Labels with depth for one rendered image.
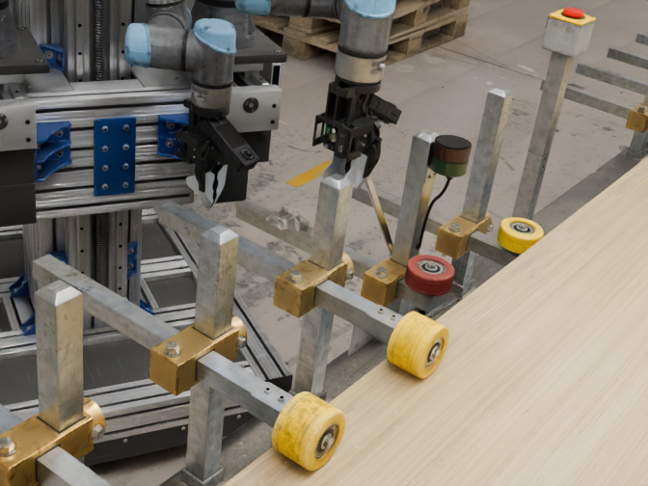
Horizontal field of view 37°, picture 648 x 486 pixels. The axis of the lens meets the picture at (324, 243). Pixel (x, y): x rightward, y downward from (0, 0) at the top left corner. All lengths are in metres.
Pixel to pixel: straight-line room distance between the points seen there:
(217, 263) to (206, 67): 0.62
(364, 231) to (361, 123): 2.09
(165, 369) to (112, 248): 1.13
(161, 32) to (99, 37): 0.38
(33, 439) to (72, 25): 1.16
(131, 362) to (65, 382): 1.38
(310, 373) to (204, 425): 0.25
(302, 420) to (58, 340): 0.30
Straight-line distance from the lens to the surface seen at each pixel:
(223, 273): 1.21
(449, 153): 1.53
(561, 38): 1.96
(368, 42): 1.43
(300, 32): 5.17
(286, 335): 2.95
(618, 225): 1.91
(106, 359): 2.47
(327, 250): 1.41
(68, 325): 1.04
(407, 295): 1.63
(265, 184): 3.81
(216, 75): 1.74
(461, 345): 1.44
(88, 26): 2.10
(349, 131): 1.46
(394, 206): 1.90
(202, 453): 1.38
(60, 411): 1.10
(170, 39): 1.74
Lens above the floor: 1.71
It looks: 30 degrees down
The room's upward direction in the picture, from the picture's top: 8 degrees clockwise
